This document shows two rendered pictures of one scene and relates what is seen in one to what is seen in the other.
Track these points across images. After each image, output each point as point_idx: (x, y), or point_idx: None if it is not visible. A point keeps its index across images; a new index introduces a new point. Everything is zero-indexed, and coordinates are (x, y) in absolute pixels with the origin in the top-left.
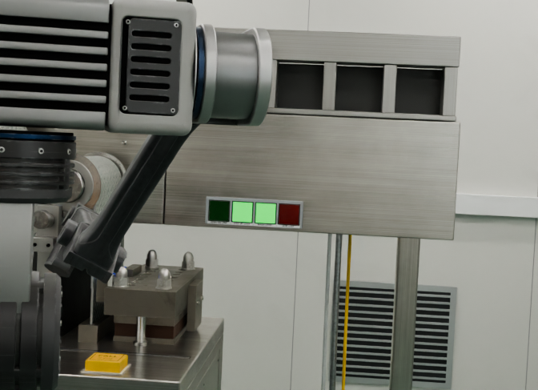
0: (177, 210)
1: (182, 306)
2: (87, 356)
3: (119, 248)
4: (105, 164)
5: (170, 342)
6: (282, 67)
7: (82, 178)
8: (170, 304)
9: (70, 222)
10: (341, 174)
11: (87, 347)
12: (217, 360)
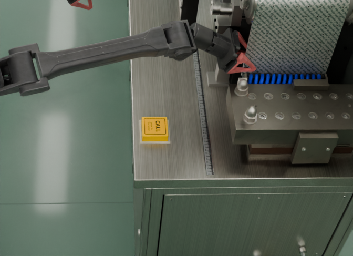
0: None
1: (267, 141)
2: (185, 114)
3: (17, 85)
4: None
5: (248, 154)
6: None
7: None
8: (234, 133)
9: (17, 48)
10: None
11: (211, 108)
12: (341, 196)
